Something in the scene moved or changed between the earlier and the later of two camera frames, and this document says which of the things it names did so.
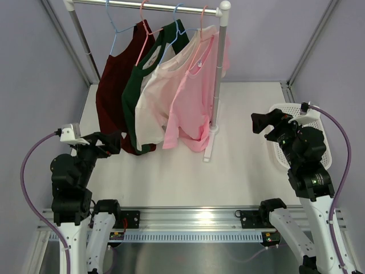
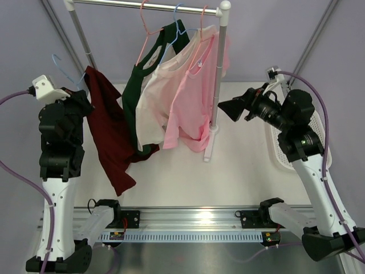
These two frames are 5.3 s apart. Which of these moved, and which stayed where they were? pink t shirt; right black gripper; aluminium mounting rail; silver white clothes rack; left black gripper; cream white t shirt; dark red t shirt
Moved: left black gripper; dark red t shirt; right black gripper
Stayed: silver white clothes rack; cream white t shirt; aluminium mounting rail; pink t shirt
